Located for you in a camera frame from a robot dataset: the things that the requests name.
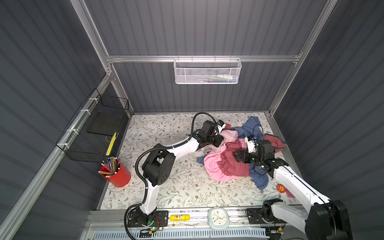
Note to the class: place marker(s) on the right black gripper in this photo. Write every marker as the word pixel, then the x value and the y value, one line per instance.
pixel 239 156

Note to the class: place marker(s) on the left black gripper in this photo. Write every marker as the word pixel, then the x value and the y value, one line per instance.
pixel 218 139

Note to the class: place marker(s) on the light pink ribbed garment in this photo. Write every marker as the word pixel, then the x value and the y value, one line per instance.
pixel 228 135

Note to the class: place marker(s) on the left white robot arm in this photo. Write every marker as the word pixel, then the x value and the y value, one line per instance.
pixel 160 160

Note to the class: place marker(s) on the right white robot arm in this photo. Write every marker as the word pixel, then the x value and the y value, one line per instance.
pixel 321 218

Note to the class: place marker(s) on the coral garment with grey trim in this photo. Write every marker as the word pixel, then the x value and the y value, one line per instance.
pixel 277 143

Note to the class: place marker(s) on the bright pink garment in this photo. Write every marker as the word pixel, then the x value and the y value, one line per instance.
pixel 214 166

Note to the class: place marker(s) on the blue plaid shirt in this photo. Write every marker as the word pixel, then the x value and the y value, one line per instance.
pixel 252 127

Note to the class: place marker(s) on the dark pink ribbed garment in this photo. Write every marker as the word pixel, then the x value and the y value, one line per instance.
pixel 231 144

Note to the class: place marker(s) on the red round sticker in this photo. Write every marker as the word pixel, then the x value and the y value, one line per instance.
pixel 280 188

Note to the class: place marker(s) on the floral patterned table mat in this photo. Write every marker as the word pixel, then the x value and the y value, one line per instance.
pixel 189 185

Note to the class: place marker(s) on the markers in white basket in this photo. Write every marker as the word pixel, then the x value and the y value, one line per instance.
pixel 231 79

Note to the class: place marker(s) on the small white alarm clock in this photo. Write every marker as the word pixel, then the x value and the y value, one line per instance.
pixel 218 218

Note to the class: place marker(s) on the yellow label block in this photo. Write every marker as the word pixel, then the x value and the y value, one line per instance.
pixel 175 218

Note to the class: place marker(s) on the red pencil cup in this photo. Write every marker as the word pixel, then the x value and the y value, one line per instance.
pixel 120 178

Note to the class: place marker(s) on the white wire mesh basket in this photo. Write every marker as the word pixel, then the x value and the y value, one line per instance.
pixel 195 71

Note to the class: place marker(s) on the black wire basket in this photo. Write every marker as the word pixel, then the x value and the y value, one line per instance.
pixel 98 130

